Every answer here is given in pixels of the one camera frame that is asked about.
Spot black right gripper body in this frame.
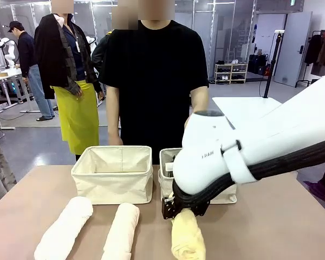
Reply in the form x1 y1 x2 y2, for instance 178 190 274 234
161 197 179 209

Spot yellow towel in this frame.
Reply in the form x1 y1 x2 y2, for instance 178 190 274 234
170 207 207 260

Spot white towel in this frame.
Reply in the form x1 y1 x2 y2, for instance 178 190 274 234
34 196 94 260
101 203 141 260

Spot person's right forearm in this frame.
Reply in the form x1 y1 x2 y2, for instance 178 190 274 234
106 99 123 138

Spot person's left forearm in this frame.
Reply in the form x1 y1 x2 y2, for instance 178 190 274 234
190 86 210 113

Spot person's right hand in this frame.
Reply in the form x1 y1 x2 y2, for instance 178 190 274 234
108 135 125 147

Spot cream fabric basket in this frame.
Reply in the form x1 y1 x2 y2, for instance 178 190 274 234
70 145 154 205
158 147 238 205

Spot large white table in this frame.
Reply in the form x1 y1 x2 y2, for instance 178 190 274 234
212 96 284 124

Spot person in black t-shirt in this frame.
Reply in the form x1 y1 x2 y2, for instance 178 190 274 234
99 0 209 165

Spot person in yellow apron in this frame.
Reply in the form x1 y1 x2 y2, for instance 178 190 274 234
34 0 102 161

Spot white shoe rack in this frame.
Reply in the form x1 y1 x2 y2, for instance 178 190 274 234
214 59 249 85

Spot person in dark jacket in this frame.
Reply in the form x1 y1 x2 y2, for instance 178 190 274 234
91 6 139 101

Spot black suitcases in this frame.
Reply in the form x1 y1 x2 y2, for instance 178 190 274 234
247 53 269 76

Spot black clothes rack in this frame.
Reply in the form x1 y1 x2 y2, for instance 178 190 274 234
295 29 325 89

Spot grey-blue door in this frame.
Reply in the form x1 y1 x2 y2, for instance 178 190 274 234
273 11 314 88

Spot man with black cap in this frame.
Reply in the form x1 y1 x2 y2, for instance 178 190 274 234
7 21 55 122

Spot black hanging coat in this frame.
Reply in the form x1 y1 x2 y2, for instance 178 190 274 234
304 34 323 66

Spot white desk with legs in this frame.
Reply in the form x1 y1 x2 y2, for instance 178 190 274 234
0 67 27 131

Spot small white background robot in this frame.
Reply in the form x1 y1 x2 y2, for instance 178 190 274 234
0 37 17 68

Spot white velcro strap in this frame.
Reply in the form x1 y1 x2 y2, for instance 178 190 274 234
220 139 257 184

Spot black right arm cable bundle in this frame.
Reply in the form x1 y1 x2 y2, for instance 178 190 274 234
172 136 325 218

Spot black camera stand pole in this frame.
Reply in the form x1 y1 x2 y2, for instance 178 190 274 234
263 30 285 99

